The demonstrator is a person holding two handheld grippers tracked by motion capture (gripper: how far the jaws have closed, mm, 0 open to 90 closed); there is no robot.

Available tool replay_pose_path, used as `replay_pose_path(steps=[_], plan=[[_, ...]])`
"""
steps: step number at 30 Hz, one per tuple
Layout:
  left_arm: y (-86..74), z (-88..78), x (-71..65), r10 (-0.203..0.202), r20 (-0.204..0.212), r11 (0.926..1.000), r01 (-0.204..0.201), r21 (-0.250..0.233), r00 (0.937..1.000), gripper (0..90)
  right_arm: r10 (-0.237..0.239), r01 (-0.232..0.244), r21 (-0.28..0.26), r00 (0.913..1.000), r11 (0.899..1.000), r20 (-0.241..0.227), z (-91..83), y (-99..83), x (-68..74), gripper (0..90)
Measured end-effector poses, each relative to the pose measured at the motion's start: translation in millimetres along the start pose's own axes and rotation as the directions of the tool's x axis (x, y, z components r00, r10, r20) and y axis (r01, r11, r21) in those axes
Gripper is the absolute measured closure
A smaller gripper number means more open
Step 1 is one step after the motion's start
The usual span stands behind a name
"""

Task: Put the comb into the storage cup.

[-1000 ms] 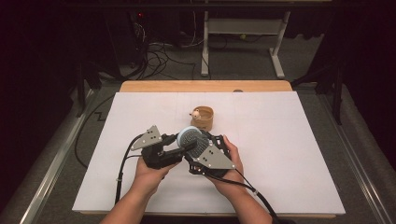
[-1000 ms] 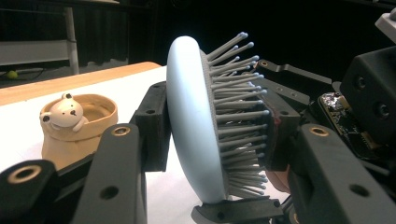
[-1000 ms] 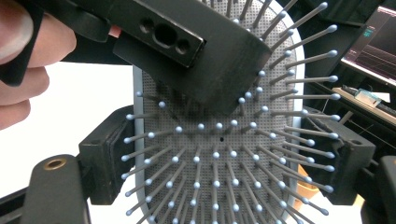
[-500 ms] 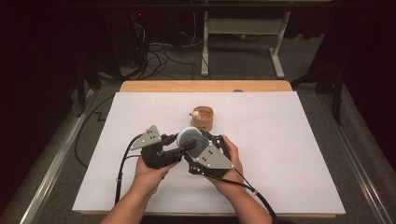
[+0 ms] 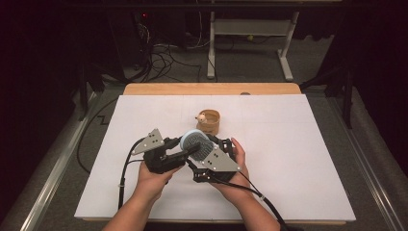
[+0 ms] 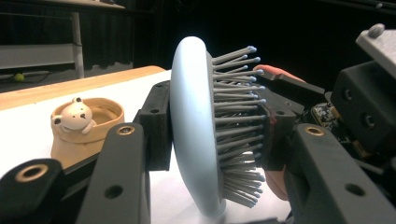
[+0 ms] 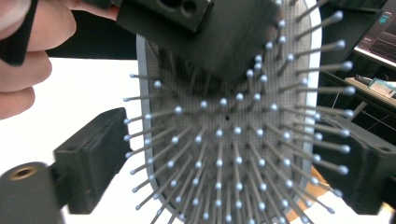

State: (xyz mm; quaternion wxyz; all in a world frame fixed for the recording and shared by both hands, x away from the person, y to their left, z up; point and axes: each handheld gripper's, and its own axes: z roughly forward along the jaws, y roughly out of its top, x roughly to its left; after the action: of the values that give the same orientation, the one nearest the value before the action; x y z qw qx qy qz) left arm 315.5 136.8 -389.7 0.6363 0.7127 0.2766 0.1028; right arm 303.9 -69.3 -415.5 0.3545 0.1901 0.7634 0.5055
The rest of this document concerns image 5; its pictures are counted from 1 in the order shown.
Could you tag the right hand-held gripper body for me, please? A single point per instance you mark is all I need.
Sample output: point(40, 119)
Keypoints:
point(219, 162)

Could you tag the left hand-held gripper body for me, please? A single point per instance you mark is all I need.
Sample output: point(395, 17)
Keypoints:
point(160, 160)

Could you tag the light blue hairbrush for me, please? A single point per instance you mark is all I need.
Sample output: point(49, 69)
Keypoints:
point(196, 140)

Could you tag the person's left hand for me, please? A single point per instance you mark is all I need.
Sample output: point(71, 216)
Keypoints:
point(150, 183)

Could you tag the person's right hand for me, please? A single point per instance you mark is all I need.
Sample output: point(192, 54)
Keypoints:
point(240, 186)

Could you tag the wooden table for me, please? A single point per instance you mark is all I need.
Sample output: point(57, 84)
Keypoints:
point(208, 89)

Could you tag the white board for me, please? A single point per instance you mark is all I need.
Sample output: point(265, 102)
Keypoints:
point(288, 144)

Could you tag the black metal stand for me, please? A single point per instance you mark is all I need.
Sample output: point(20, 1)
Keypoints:
point(84, 93)
point(348, 96)

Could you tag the black computer tower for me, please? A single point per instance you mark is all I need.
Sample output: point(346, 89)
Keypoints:
point(128, 35)

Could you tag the metal floor rail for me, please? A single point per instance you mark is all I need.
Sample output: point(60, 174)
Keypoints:
point(369, 179)
point(54, 170)

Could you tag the white metal table frame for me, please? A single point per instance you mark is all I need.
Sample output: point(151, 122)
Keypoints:
point(250, 27)

